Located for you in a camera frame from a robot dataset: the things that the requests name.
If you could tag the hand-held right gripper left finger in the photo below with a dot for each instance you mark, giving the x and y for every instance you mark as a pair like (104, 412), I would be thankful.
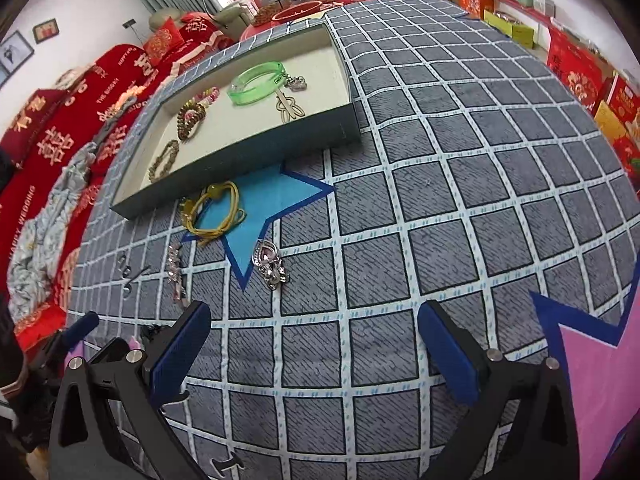
(182, 355)

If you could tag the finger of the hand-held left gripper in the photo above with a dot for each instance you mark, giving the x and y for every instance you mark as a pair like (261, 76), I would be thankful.
(84, 327)
(156, 334)

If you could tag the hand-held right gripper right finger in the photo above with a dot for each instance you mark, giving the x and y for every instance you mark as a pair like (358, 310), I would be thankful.
(447, 355)

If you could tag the grey-blue shallow tray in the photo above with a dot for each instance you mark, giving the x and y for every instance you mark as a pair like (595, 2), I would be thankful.
(250, 160)

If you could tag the green translucent bangle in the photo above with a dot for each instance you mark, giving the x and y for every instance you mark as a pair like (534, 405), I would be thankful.
(240, 93)

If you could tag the light blue crumpled cloth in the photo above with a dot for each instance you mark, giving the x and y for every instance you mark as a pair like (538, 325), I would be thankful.
(45, 230)

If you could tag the grey checked blanket with stars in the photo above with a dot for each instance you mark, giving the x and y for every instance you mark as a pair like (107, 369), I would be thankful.
(450, 210)

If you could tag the red sofa with printed cover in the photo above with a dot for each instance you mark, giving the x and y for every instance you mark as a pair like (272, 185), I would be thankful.
(65, 125)

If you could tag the red printed pillow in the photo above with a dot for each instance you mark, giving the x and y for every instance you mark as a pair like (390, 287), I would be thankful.
(27, 120)

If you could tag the yellow tomato print box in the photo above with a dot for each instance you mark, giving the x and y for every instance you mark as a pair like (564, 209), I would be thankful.
(617, 130)

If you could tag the red embroidered cushion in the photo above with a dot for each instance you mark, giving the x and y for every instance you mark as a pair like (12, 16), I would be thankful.
(165, 40)

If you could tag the large red gift box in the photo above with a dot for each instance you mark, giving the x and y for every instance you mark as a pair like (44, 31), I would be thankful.
(575, 70)

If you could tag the orange waffle snack box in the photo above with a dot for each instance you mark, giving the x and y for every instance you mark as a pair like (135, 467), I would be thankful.
(627, 95)

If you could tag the pale green armchair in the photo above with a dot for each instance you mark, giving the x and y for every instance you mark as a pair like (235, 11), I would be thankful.
(235, 15)

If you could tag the yellow-green gift box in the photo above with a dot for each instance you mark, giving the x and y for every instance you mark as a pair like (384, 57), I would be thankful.
(510, 29)

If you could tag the orange-red gift box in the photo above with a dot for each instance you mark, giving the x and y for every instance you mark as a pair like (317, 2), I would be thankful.
(475, 4)

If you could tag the red bowl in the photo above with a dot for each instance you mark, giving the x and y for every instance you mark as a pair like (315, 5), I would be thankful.
(297, 10)

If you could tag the dark framed wall picture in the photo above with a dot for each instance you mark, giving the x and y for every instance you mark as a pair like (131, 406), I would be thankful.
(16, 52)

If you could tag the small red photo frame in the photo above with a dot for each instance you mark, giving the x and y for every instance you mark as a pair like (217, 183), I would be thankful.
(46, 30)

